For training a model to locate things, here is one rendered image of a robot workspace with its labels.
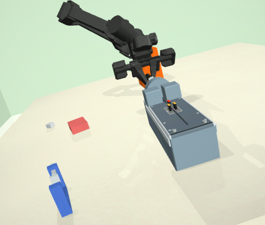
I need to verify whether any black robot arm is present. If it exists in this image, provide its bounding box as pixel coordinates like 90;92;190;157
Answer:
57;0;158;59

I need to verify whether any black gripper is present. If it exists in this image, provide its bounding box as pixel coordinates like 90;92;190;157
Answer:
112;43;176;85

